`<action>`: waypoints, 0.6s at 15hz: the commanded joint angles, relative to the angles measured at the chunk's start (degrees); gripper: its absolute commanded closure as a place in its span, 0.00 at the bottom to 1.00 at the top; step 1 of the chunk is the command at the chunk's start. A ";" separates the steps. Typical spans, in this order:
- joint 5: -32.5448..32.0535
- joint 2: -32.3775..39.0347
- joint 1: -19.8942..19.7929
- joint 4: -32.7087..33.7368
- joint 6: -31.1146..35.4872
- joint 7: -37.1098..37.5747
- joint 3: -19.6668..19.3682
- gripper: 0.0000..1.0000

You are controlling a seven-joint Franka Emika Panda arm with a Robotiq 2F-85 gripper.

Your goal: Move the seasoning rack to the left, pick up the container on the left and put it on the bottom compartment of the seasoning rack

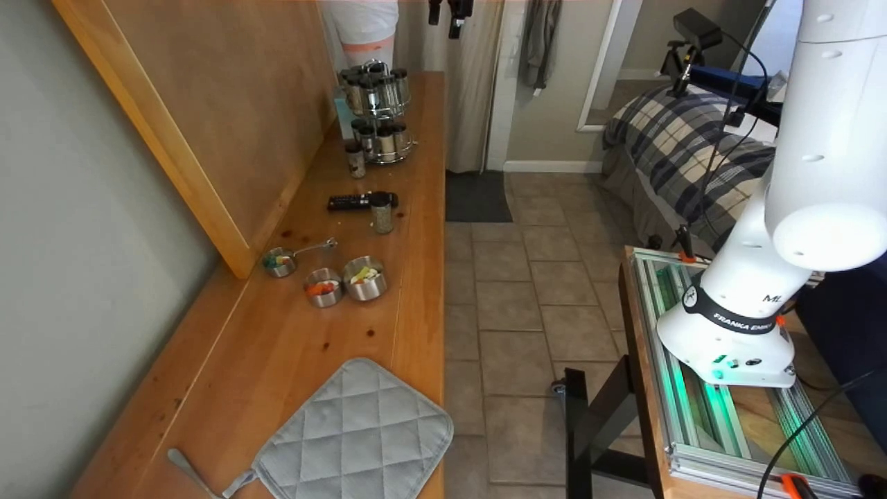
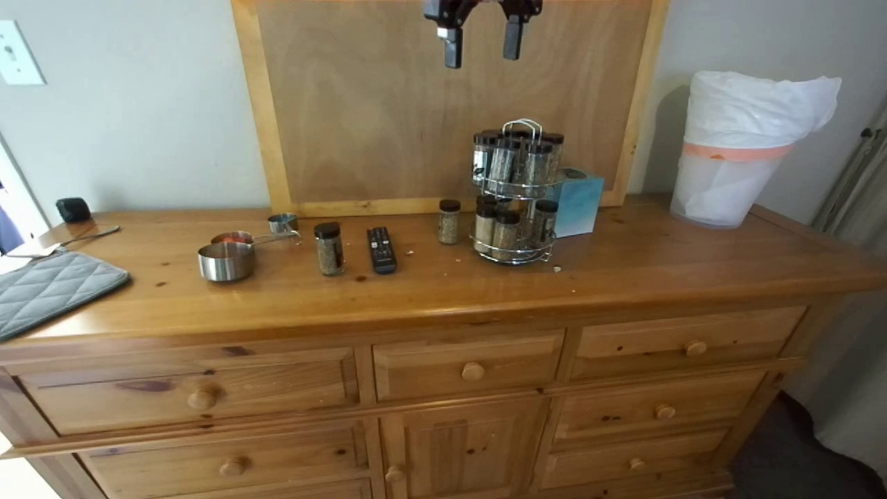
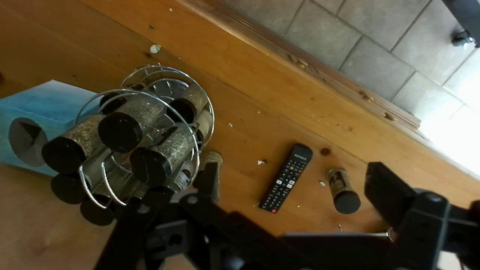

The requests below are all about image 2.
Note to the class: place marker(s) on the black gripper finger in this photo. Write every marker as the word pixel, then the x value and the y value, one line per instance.
pixel 450 44
pixel 514 39

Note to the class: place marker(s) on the chrome rotating seasoning rack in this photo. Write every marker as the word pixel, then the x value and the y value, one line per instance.
pixel 514 255

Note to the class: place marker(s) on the tall spice jar black lid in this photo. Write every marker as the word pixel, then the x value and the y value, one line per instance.
pixel 327 249

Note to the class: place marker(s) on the framed plywood board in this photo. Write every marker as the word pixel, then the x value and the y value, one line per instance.
pixel 368 119

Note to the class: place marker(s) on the small spice jar black lid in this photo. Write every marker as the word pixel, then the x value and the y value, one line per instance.
pixel 450 224

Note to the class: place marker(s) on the blue tissue box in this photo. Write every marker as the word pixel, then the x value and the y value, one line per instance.
pixel 582 208

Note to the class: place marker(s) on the black remote control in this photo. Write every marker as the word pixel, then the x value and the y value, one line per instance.
pixel 379 249

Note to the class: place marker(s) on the pine wooden dresser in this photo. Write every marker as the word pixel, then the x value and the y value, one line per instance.
pixel 600 277

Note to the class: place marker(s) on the round wooden drawer knob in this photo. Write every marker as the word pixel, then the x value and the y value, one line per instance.
pixel 203 396
pixel 662 411
pixel 234 464
pixel 634 461
pixel 697 346
pixel 393 471
pixel 471 373

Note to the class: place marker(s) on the metal utensil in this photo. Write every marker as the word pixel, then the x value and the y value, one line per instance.
pixel 87 235

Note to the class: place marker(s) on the small black round object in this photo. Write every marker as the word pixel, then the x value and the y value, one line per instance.
pixel 72 208

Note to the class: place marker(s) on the grey quilted pot holder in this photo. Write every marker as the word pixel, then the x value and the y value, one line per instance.
pixel 51 292

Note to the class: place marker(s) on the white light switch plate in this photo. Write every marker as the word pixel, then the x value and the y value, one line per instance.
pixel 16 57

